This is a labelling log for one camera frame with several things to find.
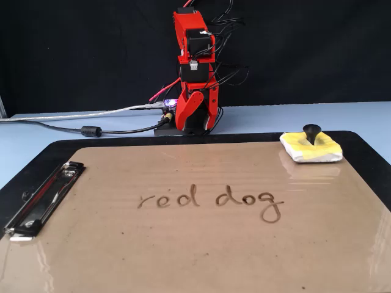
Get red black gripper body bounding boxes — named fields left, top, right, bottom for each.
left=178, top=56, right=219, bottom=93

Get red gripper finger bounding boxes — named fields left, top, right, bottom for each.
left=175, top=89, right=205, bottom=128
left=206, top=86, right=219, bottom=129

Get yellow white sponge with knob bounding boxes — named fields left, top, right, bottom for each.
left=279, top=123, right=343, bottom=165

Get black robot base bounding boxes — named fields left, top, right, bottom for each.
left=154, top=106, right=224, bottom=137

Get motor controller circuit board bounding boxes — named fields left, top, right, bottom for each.
left=157, top=98, right=180, bottom=123

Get black rubber mat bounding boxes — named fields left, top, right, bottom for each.
left=0, top=130, right=391, bottom=241

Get black backdrop cloth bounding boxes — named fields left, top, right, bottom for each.
left=0, top=0, right=391, bottom=118

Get brown clipboard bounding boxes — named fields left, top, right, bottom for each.
left=0, top=139, right=391, bottom=293

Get silver metal clipboard clip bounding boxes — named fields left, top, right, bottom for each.
left=2, top=161, right=86, bottom=242

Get black servo wire bundle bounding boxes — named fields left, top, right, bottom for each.
left=195, top=0, right=250, bottom=135

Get red wire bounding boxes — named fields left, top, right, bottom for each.
left=148, top=78, right=181, bottom=102

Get black power cable with ferrite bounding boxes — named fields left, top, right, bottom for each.
left=0, top=119, right=172, bottom=138

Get silver braided USB cable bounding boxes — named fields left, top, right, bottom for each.
left=0, top=103, right=164, bottom=123

